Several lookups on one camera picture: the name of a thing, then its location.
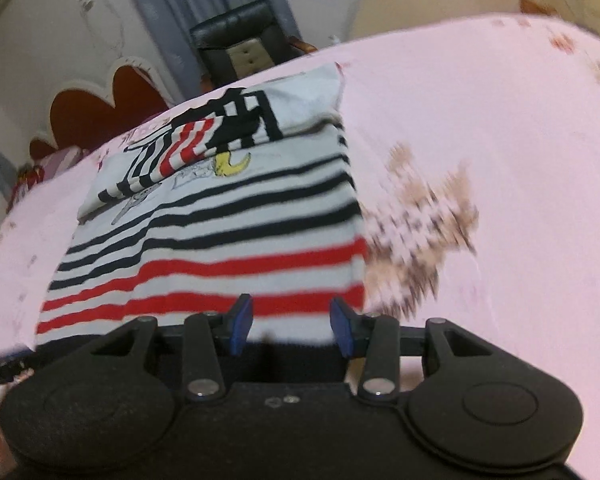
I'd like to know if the striped white red black shirt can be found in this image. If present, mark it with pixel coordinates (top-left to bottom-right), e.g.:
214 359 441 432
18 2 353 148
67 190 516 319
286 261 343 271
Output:
36 64 366 344

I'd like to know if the pink floral bed sheet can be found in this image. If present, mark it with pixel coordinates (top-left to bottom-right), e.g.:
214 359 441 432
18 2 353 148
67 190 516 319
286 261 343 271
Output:
0 12 600 480

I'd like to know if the magenta pillow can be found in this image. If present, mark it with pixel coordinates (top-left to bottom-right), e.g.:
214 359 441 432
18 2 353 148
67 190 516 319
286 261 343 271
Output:
9 144 89 212

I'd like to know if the red heart-shaped headboard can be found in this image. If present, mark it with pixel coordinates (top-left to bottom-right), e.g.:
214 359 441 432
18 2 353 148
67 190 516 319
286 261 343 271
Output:
29 62 169 160

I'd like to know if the black leather wooden armchair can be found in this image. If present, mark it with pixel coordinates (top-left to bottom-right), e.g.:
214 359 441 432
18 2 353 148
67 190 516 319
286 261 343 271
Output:
189 0 317 93

